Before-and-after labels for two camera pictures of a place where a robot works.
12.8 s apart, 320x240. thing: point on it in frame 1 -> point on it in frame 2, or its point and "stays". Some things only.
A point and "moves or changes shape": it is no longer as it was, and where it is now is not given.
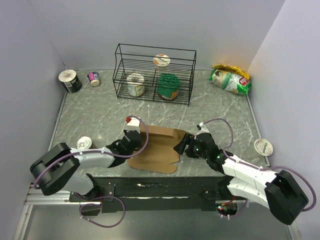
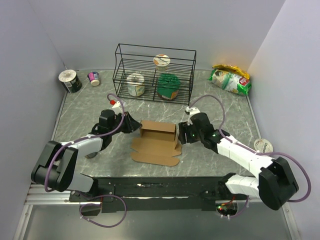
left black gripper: (139, 143) -> (131, 124)
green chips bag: (231, 82) stays
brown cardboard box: (159, 153) moves or changes shape
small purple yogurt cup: (94, 78) stays
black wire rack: (154, 73) stays
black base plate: (118, 194) stays
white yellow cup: (136, 84) stays
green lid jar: (168, 86) stays
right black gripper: (190, 140) -> (183, 128)
